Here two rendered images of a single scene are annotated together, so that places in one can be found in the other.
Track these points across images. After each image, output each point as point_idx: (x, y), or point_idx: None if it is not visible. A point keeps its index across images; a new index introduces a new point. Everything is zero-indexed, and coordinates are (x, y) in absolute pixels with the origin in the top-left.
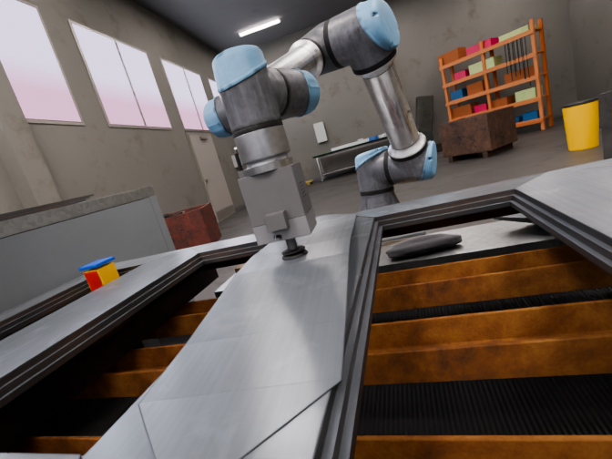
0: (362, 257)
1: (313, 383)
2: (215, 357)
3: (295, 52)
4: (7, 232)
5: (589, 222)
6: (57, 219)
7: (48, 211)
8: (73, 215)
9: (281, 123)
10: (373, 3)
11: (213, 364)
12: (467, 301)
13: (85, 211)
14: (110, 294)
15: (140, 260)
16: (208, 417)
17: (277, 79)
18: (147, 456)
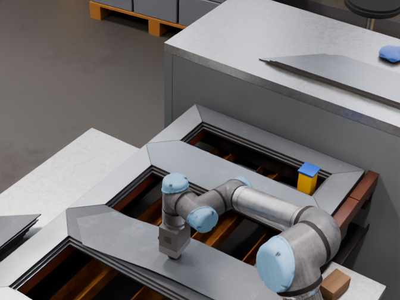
0: (151, 278)
1: (86, 240)
2: (118, 225)
3: (282, 209)
4: (329, 109)
5: None
6: (364, 122)
7: (361, 114)
8: (378, 127)
9: (168, 214)
10: (263, 246)
11: (115, 224)
12: None
13: (389, 131)
14: None
15: (336, 193)
16: (94, 222)
17: (171, 202)
18: (93, 214)
